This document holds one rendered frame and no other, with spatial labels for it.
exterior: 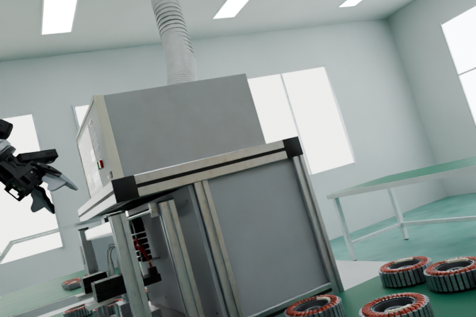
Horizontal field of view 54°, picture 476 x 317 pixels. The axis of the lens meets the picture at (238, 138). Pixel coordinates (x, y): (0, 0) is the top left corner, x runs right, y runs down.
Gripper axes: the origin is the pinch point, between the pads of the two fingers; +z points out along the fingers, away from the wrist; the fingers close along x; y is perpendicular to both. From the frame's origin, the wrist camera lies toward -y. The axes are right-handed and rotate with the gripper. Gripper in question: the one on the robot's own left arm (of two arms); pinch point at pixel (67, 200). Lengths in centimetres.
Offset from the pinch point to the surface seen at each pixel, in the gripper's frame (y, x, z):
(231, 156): 1, 49, 19
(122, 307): 11.5, -4.7, 29.9
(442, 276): 15, 73, 57
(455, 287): 17, 74, 59
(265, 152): -5, 53, 24
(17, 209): -232, -387, -28
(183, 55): -138, -27, -6
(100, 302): 25.2, 14.3, 19.8
